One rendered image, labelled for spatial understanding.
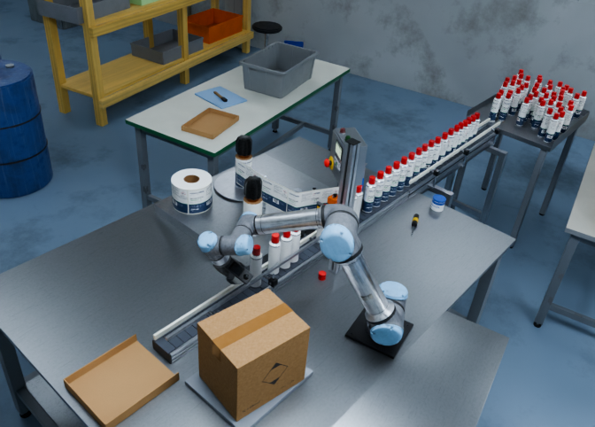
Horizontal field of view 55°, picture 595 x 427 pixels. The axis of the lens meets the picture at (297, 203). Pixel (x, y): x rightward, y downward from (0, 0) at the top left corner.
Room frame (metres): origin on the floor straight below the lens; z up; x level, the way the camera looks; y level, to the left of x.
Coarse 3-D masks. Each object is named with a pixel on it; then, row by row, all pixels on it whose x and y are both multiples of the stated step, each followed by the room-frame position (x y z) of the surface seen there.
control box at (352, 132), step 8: (336, 128) 2.17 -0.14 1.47; (352, 128) 2.18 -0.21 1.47; (336, 136) 2.11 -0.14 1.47; (344, 136) 2.10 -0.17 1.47; (352, 136) 2.11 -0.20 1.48; (360, 136) 2.11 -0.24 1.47; (360, 144) 2.04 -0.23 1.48; (360, 152) 2.03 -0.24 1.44; (360, 160) 2.03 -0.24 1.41; (336, 168) 2.06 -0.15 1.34; (360, 168) 2.03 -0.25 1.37; (336, 176) 2.05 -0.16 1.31; (360, 176) 2.03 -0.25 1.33; (360, 184) 2.04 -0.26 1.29
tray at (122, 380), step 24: (96, 360) 1.36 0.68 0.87; (120, 360) 1.40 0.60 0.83; (144, 360) 1.40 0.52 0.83; (72, 384) 1.27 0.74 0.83; (96, 384) 1.28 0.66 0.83; (120, 384) 1.29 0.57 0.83; (144, 384) 1.29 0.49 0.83; (168, 384) 1.30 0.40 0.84; (96, 408) 1.18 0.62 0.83; (120, 408) 1.19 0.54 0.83
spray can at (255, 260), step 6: (258, 246) 1.82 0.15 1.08; (252, 252) 1.81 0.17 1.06; (258, 252) 1.80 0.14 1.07; (252, 258) 1.80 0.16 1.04; (258, 258) 1.80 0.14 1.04; (252, 264) 1.80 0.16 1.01; (258, 264) 1.80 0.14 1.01; (252, 270) 1.80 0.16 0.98; (258, 270) 1.80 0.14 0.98; (258, 282) 1.80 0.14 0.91
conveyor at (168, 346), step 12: (396, 192) 2.66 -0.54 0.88; (384, 204) 2.53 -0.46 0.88; (360, 216) 2.40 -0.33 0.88; (300, 252) 2.06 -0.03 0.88; (312, 252) 2.07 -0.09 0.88; (276, 276) 1.88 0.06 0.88; (252, 288) 1.79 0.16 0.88; (264, 288) 1.80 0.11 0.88; (228, 300) 1.71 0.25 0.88; (240, 300) 1.71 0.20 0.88; (216, 312) 1.64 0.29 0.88; (180, 324) 1.55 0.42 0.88; (192, 324) 1.56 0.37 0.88; (180, 336) 1.49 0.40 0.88; (192, 336) 1.50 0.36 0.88; (168, 348) 1.43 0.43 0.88
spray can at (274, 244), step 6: (276, 234) 1.91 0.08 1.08; (276, 240) 1.90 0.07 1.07; (270, 246) 1.89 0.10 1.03; (276, 246) 1.89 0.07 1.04; (270, 252) 1.89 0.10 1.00; (276, 252) 1.89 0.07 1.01; (270, 258) 1.89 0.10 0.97; (276, 258) 1.89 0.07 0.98; (270, 264) 1.89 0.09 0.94; (276, 270) 1.89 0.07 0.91
